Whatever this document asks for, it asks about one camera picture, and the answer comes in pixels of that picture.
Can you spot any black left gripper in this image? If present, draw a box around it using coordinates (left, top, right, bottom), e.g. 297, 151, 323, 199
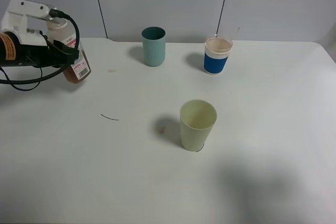
1, 32, 79, 67

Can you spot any clear plastic drink bottle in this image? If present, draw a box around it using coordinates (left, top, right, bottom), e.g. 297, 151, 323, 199
47, 18, 91, 84

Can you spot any pale green plastic cup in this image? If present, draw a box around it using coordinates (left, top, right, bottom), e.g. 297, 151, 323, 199
180, 99, 217, 152

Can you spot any teal plastic cup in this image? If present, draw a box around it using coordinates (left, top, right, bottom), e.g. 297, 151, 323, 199
141, 27, 166, 67

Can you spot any blue sleeved paper cup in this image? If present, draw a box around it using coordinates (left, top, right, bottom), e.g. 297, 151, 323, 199
203, 34, 233, 75

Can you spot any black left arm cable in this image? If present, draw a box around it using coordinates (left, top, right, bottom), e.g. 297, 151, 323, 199
0, 8, 81, 91

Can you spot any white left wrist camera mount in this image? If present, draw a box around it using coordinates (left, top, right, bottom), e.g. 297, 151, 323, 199
1, 0, 56, 46

